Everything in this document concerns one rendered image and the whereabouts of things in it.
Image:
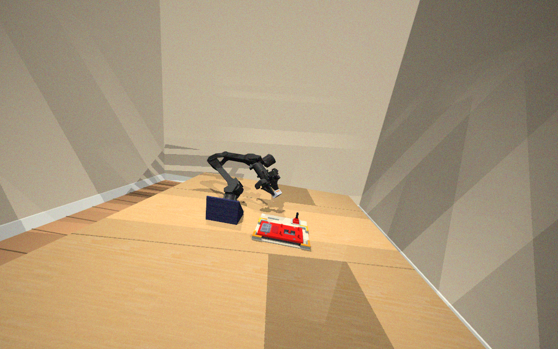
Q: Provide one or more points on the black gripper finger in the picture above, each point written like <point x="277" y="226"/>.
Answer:
<point x="274" y="185"/>
<point x="268" y="188"/>

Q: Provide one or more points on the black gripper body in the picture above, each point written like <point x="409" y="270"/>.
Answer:
<point x="263" y="180"/>

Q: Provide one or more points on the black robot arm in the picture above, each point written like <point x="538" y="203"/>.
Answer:
<point x="256" y="162"/>

